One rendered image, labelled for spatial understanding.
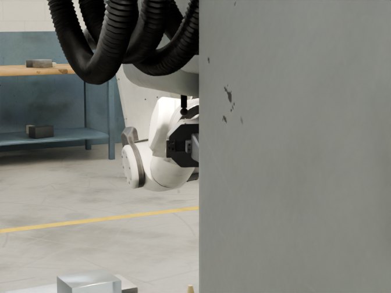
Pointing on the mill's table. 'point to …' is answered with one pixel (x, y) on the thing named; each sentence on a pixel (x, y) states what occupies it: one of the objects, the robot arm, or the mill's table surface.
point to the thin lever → (183, 105)
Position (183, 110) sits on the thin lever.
